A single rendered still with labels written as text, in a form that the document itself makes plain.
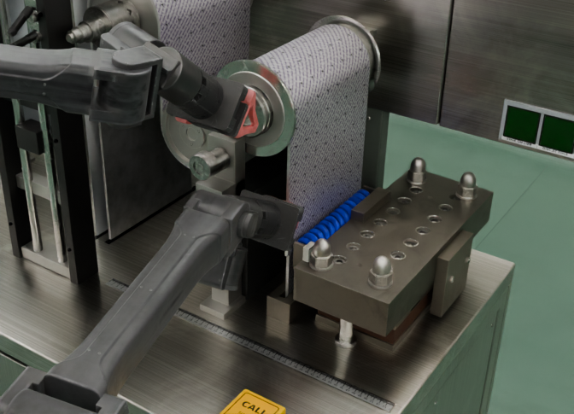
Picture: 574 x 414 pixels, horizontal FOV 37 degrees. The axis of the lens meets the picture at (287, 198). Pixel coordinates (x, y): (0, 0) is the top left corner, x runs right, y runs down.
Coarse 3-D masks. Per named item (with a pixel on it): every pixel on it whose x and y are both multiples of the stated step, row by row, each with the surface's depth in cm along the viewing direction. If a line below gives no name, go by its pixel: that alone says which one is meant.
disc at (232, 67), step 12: (240, 60) 122; (252, 60) 121; (228, 72) 124; (252, 72) 122; (264, 72) 120; (276, 84) 120; (288, 96) 120; (288, 108) 121; (288, 120) 122; (264, 132) 125; (288, 132) 122; (276, 144) 125
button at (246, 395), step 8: (248, 392) 120; (240, 400) 118; (248, 400) 118; (256, 400) 118; (264, 400) 118; (232, 408) 117; (240, 408) 117; (248, 408) 117; (256, 408) 117; (264, 408) 117; (272, 408) 117; (280, 408) 117
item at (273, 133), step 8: (368, 56) 140; (240, 72) 123; (248, 72) 122; (232, 80) 124; (240, 80) 123; (248, 80) 122; (256, 80) 122; (264, 80) 121; (264, 88) 121; (272, 88) 120; (272, 96) 121; (272, 104) 122; (280, 104) 121; (280, 112) 121; (280, 120) 122; (272, 128) 124; (280, 128) 123; (264, 136) 125; (272, 136) 124; (256, 144) 127; (264, 144) 126
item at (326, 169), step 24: (336, 120) 134; (360, 120) 142; (312, 144) 130; (336, 144) 137; (360, 144) 145; (288, 168) 126; (312, 168) 132; (336, 168) 139; (360, 168) 148; (288, 192) 128; (312, 192) 135; (336, 192) 142; (312, 216) 137
